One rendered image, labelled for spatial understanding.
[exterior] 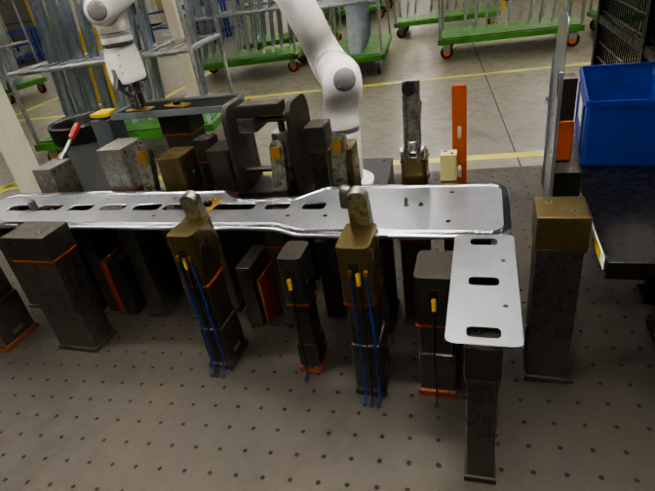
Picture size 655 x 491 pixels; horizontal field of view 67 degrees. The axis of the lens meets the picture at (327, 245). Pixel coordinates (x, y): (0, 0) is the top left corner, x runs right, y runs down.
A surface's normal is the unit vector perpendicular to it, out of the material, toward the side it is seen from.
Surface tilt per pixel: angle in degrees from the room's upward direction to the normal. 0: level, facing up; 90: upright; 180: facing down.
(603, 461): 0
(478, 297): 0
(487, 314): 0
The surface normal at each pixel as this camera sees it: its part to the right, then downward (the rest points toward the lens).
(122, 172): -0.26, 0.51
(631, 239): -0.14, -0.86
